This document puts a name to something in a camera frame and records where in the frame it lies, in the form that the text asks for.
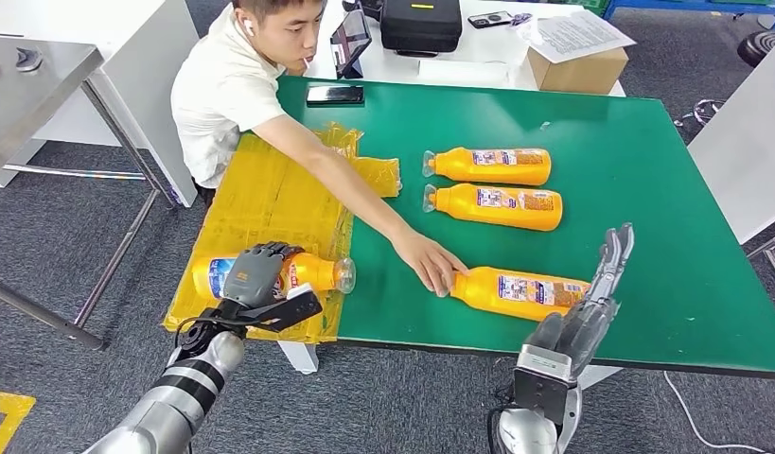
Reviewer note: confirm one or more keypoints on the dark phone with camera lenses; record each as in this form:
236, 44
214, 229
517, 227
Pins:
490, 19

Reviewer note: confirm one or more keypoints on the brown cardboard box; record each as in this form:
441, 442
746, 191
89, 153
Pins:
578, 74

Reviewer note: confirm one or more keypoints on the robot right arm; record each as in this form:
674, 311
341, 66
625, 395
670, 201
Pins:
525, 435

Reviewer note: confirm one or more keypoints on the person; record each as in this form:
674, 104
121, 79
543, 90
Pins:
224, 94

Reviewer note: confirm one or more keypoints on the white earbud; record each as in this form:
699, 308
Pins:
248, 26

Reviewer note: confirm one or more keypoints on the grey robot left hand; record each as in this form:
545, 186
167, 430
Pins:
252, 279

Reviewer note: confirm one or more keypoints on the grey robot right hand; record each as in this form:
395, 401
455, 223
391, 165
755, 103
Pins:
581, 332

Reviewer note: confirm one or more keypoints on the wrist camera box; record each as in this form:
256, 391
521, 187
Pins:
544, 395
293, 310

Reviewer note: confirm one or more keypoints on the small metal bracket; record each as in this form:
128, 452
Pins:
28, 59

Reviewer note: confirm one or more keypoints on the orange detergent bottle clear cap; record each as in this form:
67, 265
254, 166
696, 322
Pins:
312, 272
481, 291
462, 169
462, 203

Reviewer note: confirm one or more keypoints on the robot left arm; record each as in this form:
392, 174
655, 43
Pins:
174, 401

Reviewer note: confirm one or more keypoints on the white side table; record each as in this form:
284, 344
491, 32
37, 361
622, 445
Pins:
80, 19

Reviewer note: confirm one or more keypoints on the dark tablet on stand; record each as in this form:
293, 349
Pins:
349, 41

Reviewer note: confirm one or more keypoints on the white desk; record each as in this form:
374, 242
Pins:
487, 47

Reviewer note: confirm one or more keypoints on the stainless steel table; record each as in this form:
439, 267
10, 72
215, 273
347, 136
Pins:
29, 94

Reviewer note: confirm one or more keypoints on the small purple item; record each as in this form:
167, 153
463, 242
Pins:
520, 19

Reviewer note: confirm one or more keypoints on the blue metal shelf rack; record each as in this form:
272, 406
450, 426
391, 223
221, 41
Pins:
675, 5

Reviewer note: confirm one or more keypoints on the small black device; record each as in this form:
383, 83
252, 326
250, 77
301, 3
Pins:
368, 7

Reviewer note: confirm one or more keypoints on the printed paper sheet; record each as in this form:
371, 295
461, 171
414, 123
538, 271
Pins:
575, 36

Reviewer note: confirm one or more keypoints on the black smartphone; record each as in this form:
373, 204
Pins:
335, 94

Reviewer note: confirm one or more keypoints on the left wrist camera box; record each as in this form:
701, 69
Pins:
293, 310

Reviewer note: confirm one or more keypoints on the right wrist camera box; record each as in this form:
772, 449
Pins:
544, 395

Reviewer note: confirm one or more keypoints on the person's right forearm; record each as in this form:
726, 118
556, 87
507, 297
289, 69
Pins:
362, 194

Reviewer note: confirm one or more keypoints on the black round stool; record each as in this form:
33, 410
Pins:
755, 47

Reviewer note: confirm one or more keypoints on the white table with metal legs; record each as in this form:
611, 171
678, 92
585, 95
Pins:
744, 144

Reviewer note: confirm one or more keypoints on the white table leg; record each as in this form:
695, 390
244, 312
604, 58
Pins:
603, 375
299, 357

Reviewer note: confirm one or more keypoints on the person's right hand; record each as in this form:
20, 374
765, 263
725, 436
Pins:
428, 260

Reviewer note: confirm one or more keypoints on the yellow taped cardboard mat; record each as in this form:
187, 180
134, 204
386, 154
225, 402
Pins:
268, 200

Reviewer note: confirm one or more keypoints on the black carrying case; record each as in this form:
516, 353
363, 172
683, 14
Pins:
421, 28

